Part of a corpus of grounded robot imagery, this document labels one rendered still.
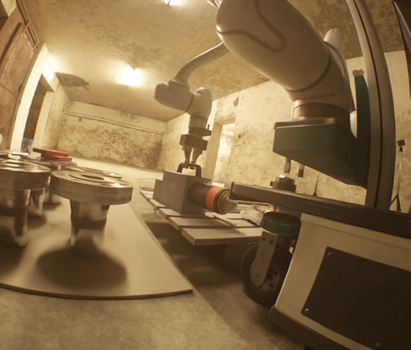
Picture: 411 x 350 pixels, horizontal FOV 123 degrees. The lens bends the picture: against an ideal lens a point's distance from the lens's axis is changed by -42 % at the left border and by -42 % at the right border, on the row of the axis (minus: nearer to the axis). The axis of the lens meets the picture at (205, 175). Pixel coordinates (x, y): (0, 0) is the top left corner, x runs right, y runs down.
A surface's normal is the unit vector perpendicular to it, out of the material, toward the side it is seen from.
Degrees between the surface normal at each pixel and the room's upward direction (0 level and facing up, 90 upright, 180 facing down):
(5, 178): 90
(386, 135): 90
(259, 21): 132
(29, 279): 0
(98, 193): 90
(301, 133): 90
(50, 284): 0
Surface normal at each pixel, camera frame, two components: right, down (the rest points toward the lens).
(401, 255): -0.83, -0.15
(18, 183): 0.89, 0.17
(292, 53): 0.12, 0.81
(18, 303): 0.18, -0.98
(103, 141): 0.50, 0.10
